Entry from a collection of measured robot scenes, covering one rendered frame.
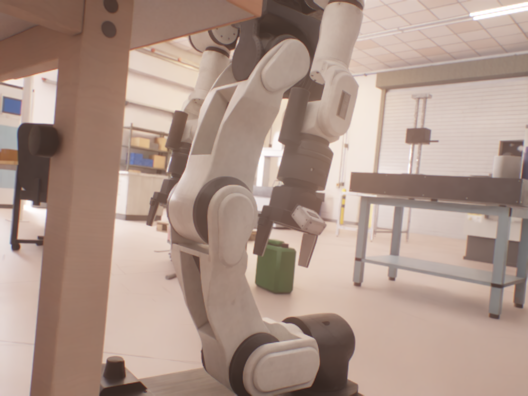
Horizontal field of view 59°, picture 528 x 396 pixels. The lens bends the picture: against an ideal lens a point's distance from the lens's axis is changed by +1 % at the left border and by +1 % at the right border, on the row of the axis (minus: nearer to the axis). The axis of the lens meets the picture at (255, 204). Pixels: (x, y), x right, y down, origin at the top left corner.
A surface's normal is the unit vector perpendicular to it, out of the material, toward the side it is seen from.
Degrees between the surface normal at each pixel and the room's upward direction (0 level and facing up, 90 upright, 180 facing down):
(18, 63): 90
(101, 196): 90
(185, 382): 0
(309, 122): 79
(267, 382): 90
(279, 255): 90
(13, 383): 0
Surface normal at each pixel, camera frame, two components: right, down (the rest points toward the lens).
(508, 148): -0.68, -0.05
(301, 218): -0.76, -0.25
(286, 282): 0.51, 0.07
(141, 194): 0.73, 0.08
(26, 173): -0.39, 0.12
